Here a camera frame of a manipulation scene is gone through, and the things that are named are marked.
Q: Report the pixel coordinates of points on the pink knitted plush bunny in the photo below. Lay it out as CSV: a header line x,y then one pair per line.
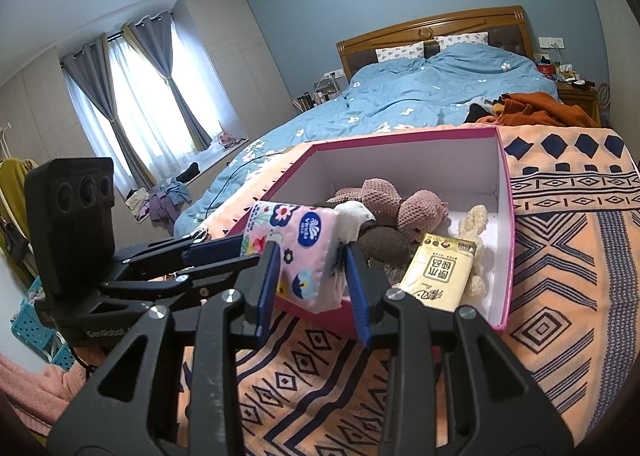
x,y
420,211

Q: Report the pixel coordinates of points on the pink cardboard box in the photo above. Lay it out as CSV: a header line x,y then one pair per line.
x,y
400,161

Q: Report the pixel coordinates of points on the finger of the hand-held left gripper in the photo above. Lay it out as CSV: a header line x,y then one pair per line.
x,y
200,281
215,248

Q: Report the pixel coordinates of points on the yellow tissue pack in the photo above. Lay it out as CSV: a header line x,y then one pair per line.
x,y
435,276

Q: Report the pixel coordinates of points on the orange patterned blanket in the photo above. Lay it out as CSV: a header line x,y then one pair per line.
x,y
550,336

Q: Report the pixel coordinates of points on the blue flowered duvet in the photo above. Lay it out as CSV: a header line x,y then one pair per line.
x,y
425,81

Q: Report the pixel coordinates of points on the grey curtain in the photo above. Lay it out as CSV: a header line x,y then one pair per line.
x,y
100,101
165,61

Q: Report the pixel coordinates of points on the small pink fan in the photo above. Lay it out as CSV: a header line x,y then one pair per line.
x,y
225,139

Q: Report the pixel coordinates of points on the bedside table with bottles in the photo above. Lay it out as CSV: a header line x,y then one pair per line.
x,y
320,93

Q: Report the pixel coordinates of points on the white wall socket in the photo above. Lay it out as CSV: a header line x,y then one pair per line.
x,y
333,73
552,43

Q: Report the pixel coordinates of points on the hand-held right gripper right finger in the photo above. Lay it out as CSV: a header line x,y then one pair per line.
x,y
357,296

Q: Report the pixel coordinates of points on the grey plush toy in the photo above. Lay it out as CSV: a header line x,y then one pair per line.
x,y
390,243

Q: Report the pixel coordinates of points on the blue plastic basket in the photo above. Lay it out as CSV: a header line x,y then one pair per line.
x,y
35,326
62,358

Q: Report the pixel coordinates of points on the white dotted pillow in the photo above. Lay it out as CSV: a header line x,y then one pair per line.
x,y
400,52
460,40

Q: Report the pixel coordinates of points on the black bag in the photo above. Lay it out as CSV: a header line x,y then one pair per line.
x,y
15,243

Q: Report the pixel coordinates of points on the purple and blue clothes pile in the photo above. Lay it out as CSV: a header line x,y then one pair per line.
x,y
160,198

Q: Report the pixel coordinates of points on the beige built-in wardrobe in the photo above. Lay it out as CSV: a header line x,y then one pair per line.
x,y
235,61

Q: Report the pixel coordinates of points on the wooden bed headboard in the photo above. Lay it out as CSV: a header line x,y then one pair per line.
x,y
450,21

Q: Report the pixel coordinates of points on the cream teddy bear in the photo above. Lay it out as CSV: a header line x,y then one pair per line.
x,y
475,226

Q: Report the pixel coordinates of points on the white sheer curtain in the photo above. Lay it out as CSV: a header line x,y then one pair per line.
x,y
135,101

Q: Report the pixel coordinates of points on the orange-brown cloth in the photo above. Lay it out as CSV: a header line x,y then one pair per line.
x,y
540,106

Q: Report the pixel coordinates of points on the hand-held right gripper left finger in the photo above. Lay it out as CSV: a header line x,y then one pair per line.
x,y
267,286

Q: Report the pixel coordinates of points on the wooden bedside table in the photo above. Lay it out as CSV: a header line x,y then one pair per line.
x,y
580,96

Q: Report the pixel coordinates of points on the yellow hanging garment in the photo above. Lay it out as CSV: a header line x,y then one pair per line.
x,y
15,196

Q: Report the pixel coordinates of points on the floral tissue pack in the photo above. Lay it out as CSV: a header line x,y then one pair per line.
x,y
300,236

